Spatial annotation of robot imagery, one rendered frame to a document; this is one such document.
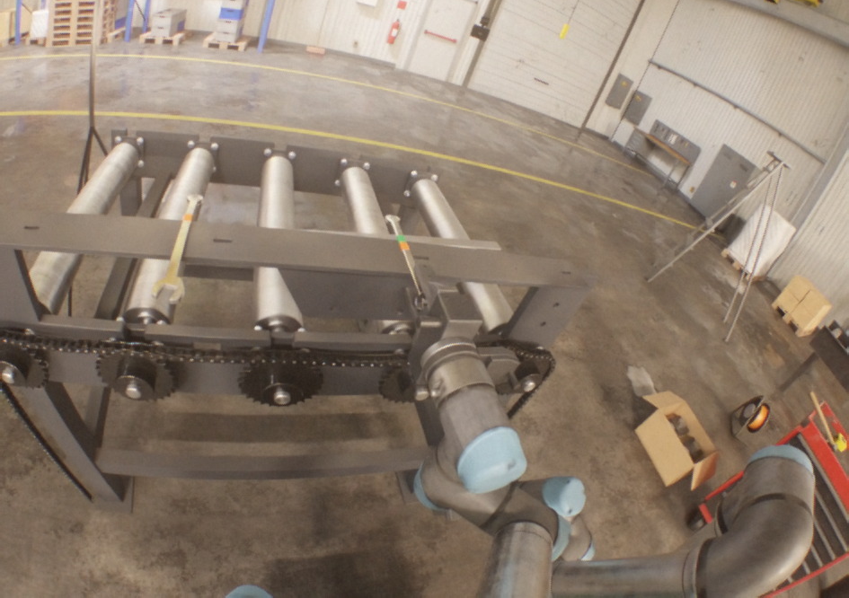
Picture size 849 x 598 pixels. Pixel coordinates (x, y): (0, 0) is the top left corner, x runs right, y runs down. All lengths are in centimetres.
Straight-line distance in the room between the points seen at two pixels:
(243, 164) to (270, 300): 82
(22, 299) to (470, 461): 80
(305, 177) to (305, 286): 96
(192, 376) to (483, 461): 65
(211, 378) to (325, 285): 34
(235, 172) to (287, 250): 104
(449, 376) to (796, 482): 48
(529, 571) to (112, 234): 68
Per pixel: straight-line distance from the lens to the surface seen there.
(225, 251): 61
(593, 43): 1221
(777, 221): 838
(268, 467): 131
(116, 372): 86
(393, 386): 90
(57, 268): 108
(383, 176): 169
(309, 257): 62
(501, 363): 54
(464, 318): 50
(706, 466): 266
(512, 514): 54
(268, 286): 95
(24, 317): 92
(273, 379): 80
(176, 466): 133
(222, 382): 92
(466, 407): 46
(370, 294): 76
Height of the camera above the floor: 154
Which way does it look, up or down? 35 degrees down
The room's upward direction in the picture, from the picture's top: 23 degrees clockwise
